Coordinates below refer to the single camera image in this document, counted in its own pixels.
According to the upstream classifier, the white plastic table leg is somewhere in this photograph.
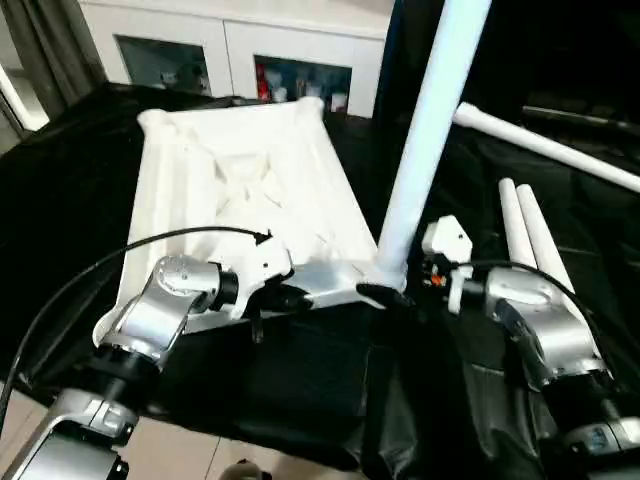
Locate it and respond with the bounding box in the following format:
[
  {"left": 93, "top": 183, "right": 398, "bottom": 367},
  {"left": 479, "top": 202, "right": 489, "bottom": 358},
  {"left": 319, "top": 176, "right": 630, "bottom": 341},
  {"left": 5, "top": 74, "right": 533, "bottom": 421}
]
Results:
[
  {"left": 497, "top": 178, "right": 540, "bottom": 265},
  {"left": 515, "top": 183, "right": 577, "bottom": 302},
  {"left": 451, "top": 100, "right": 640, "bottom": 195},
  {"left": 374, "top": 0, "right": 495, "bottom": 292}
]

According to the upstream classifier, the white bottle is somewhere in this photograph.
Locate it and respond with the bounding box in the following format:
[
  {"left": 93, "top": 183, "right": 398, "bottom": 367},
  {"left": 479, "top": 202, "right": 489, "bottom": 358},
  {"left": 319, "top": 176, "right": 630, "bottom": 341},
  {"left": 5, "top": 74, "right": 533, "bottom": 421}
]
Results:
[{"left": 270, "top": 72, "right": 290, "bottom": 103}]

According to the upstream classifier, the black work mat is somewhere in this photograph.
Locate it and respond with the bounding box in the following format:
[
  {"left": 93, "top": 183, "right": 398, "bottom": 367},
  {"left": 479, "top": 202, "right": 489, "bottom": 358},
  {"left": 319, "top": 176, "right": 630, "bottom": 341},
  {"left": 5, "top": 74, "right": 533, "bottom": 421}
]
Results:
[{"left": 0, "top": 82, "right": 640, "bottom": 474}]

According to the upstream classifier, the white glass-door cabinet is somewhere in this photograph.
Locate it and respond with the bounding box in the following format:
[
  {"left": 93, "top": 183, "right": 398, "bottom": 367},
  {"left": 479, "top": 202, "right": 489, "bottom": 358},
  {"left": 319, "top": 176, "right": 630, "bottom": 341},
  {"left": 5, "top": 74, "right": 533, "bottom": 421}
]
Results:
[{"left": 76, "top": 0, "right": 397, "bottom": 120}]

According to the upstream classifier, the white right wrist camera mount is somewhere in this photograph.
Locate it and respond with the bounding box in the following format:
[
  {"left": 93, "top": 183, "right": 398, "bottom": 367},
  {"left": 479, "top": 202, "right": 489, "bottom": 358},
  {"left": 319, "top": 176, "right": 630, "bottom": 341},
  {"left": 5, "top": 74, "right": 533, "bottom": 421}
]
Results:
[{"left": 420, "top": 214, "right": 475, "bottom": 316}]

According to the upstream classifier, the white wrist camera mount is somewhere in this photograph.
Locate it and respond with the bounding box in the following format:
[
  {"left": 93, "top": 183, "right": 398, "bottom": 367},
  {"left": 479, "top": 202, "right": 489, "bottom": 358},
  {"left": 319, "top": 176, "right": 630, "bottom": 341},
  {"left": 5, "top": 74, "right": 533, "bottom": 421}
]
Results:
[
  {"left": 206, "top": 231, "right": 297, "bottom": 322},
  {"left": 420, "top": 214, "right": 475, "bottom": 316}
]

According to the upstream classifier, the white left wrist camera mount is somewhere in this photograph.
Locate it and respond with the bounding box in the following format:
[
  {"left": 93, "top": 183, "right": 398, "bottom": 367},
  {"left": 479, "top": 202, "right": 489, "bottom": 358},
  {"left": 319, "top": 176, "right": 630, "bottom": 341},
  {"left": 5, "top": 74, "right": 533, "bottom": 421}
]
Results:
[{"left": 206, "top": 231, "right": 297, "bottom": 322}]

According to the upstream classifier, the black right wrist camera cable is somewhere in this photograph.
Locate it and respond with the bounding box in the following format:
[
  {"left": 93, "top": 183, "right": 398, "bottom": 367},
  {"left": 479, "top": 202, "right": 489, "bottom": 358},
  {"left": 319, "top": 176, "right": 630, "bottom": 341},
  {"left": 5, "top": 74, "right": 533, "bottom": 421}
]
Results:
[{"left": 428, "top": 257, "right": 640, "bottom": 401}]

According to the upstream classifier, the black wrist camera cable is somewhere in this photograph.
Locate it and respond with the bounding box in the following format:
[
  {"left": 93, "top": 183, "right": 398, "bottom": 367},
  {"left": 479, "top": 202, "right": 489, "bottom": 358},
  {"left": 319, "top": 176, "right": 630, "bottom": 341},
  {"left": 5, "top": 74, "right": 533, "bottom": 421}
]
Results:
[
  {"left": 428, "top": 257, "right": 640, "bottom": 401},
  {"left": 0, "top": 226, "right": 275, "bottom": 419}
]

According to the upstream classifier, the black left wrist camera cable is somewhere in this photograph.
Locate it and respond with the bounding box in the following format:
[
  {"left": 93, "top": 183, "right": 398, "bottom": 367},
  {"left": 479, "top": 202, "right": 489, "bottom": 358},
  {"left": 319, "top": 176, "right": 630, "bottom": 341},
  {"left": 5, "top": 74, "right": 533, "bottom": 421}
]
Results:
[{"left": 0, "top": 226, "right": 275, "bottom": 419}]

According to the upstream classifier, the dark metal rail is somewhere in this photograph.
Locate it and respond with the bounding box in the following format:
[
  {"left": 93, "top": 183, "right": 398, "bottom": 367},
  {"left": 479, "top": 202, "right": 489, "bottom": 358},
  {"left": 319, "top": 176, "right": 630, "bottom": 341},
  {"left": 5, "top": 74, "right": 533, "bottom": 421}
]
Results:
[{"left": 521, "top": 103, "right": 632, "bottom": 130}]

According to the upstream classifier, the white window frame bar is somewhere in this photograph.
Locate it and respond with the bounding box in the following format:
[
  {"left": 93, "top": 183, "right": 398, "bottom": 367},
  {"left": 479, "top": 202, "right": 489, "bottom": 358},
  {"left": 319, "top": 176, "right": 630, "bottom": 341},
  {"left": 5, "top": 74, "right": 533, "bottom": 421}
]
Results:
[{"left": 0, "top": 63, "right": 52, "bottom": 132}]

